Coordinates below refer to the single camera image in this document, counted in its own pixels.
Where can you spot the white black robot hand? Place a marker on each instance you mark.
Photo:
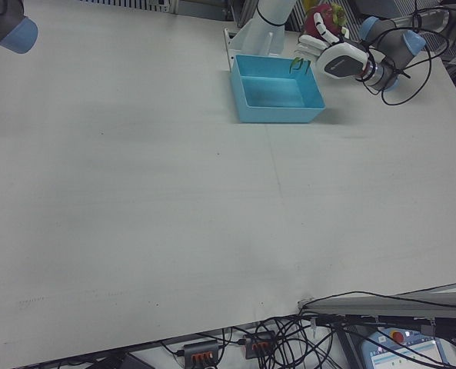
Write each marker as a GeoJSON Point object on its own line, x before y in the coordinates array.
{"type": "Point", "coordinates": [341, 61]}

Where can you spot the red dragon fruit green leaves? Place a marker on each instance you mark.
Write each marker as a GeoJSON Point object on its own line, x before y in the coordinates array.
{"type": "Point", "coordinates": [309, 23]}

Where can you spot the light blue plastic bin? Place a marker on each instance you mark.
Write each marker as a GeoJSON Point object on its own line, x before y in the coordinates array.
{"type": "Point", "coordinates": [273, 92]}

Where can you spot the aluminium profile bar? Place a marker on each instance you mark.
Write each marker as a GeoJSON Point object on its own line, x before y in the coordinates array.
{"type": "Point", "coordinates": [385, 307]}

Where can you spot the grey hub orange buttons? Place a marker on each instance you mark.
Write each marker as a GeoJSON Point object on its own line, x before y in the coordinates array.
{"type": "Point", "coordinates": [200, 348]}
{"type": "Point", "coordinates": [260, 342]}

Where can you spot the robot teach pendant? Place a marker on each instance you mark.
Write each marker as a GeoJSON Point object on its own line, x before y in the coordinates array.
{"type": "Point", "coordinates": [404, 350]}

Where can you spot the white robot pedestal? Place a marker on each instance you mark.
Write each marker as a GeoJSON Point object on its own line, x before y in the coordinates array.
{"type": "Point", "coordinates": [266, 23]}

